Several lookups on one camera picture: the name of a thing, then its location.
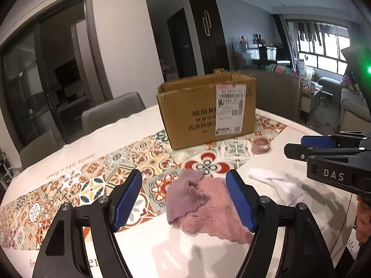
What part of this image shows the dark glass sliding door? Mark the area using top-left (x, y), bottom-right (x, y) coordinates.
top-left (0, 0), bottom-right (113, 154)

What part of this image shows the person's right hand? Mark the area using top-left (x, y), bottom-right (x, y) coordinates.
top-left (355, 195), bottom-right (371, 244)

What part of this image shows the dark tall cabinet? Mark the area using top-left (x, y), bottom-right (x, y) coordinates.
top-left (188, 0), bottom-right (227, 76)

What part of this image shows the pink round ring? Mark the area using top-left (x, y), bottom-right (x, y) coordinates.
top-left (252, 138), bottom-right (272, 154)

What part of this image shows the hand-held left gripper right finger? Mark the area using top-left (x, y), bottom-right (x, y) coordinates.
top-left (225, 168), bottom-right (338, 278)

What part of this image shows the pink fluffy towel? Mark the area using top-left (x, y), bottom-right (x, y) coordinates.
top-left (166, 169), bottom-right (256, 244)

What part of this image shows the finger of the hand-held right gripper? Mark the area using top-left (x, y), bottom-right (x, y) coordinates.
top-left (301, 131), bottom-right (371, 148)
top-left (284, 138), bottom-right (371, 163)

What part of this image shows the grey dining chair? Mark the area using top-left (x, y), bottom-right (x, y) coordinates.
top-left (81, 92), bottom-right (146, 135)
top-left (236, 69), bottom-right (302, 123)
top-left (20, 131), bottom-right (63, 170)

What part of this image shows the dark sideboard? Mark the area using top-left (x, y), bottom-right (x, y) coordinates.
top-left (232, 42), bottom-right (292, 70)

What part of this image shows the grey sofa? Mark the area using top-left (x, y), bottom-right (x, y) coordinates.
top-left (339, 88), bottom-right (371, 134)

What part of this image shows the low coffee table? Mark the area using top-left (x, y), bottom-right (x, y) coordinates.
top-left (301, 88), bottom-right (323, 113)

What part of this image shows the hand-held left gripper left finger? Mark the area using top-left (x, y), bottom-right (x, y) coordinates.
top-left (32, 168), bottom-right (143, 278)

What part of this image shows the brown cardboard box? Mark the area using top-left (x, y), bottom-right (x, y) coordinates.
top-left (157, 72), bottom-right (256, 150)

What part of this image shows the large window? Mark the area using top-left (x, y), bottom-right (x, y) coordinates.
top-left (296, 20), bottom-right (357, 76)

